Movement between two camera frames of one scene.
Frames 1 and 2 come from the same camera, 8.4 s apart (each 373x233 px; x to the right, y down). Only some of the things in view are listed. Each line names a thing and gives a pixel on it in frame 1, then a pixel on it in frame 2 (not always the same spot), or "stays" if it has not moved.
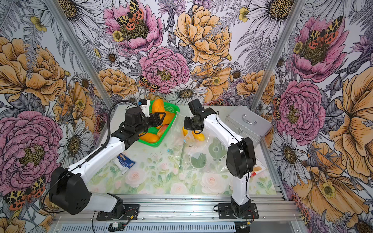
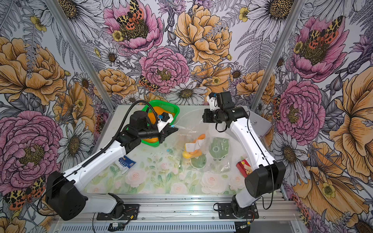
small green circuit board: (116, 226) stays
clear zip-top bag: (188, 151) stays
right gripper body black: (192, 124) to (213, 116)
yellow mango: (199, 137) to (186, 155)
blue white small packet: (123, 163) stays
